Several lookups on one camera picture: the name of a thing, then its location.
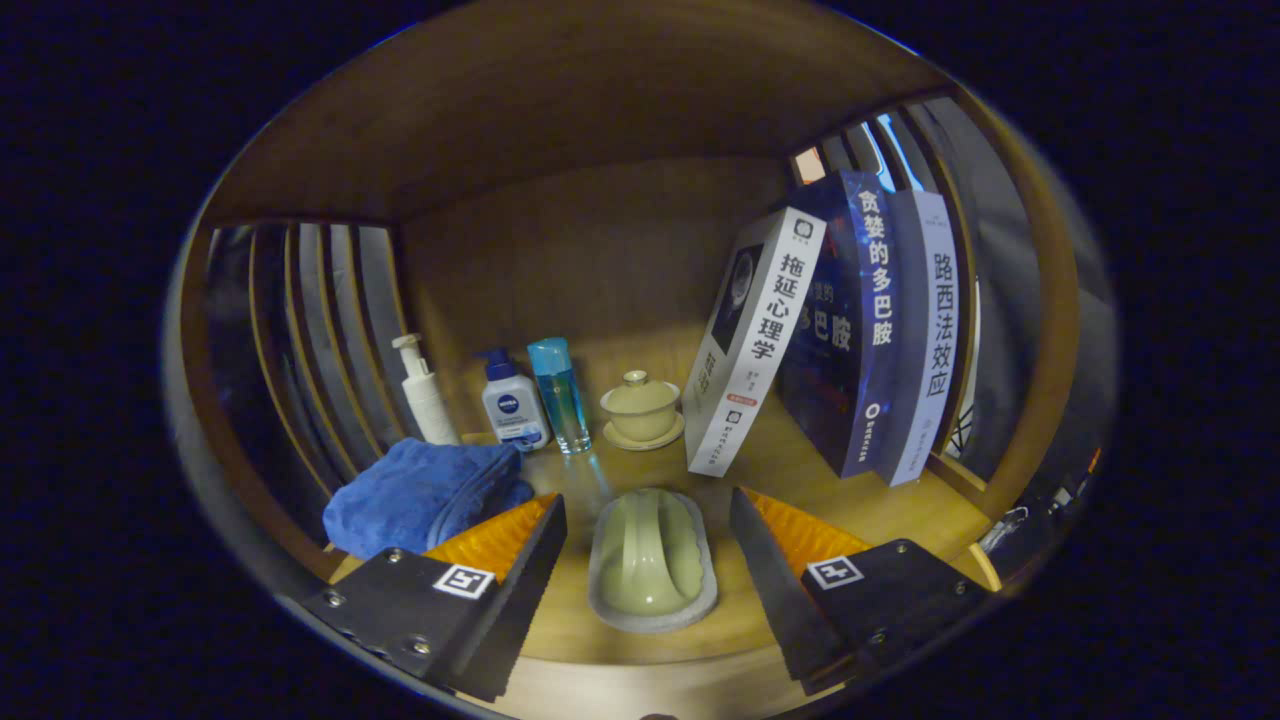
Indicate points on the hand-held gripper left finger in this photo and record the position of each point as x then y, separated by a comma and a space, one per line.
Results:
520, 590

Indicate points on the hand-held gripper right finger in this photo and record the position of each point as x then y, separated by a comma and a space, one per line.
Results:
775, 590

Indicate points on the pale green brush grey base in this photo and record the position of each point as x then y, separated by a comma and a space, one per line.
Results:
650, 560

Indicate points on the wooden countertop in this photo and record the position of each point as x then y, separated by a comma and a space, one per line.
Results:
800, 480

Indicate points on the wooden cabinet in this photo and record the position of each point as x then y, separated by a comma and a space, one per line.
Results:
560, 110

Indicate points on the folded blue towel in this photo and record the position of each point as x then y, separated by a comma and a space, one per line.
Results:
420, 495

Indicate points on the white bottle with blue cap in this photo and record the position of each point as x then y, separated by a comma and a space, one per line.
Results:
512, 410

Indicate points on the clear blue bottle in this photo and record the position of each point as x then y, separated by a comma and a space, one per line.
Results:
562, 400

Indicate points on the white pump bottle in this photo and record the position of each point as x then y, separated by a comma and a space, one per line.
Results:
428, 400

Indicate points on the beige lidded teacup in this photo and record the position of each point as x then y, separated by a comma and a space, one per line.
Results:
640, 410

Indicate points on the white book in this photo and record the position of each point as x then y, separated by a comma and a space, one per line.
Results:
760, 340

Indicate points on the dark blue book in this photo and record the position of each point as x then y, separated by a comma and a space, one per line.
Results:
865, 330

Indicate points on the pale lavender book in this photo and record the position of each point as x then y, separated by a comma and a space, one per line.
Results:
930, 340

